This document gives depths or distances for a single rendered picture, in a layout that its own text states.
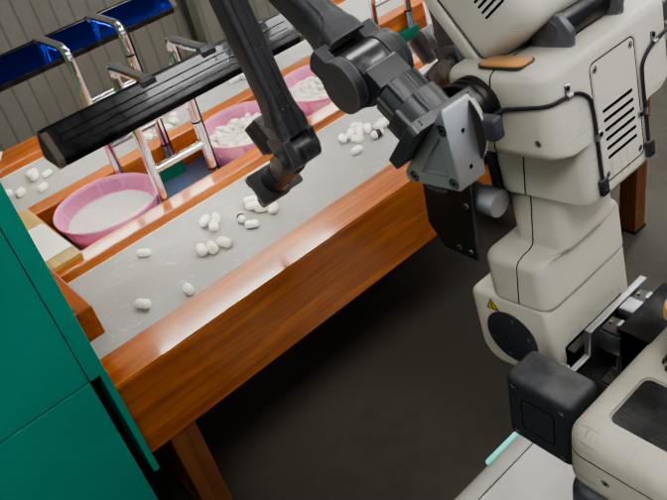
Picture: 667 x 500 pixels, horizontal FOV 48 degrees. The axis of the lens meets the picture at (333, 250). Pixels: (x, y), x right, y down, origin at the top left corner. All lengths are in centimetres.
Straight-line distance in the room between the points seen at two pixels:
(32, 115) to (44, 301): 215
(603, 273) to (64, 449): 94
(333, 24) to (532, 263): 46
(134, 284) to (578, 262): 91
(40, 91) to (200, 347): 203
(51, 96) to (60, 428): 217
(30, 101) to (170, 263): 174
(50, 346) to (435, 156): 66
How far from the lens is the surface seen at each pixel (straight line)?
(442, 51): 155
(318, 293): 156
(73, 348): 125
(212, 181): 185
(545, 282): 118
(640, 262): 260
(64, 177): 221
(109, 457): 140
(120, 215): 192
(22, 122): 329
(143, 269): 168
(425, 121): 92
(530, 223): 118
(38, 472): 135
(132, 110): 155
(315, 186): 176
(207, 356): 145
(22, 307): 119
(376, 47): 101
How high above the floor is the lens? 164
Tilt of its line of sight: 36 degrees down
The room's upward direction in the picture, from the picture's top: 15 degrees counter-clockwise
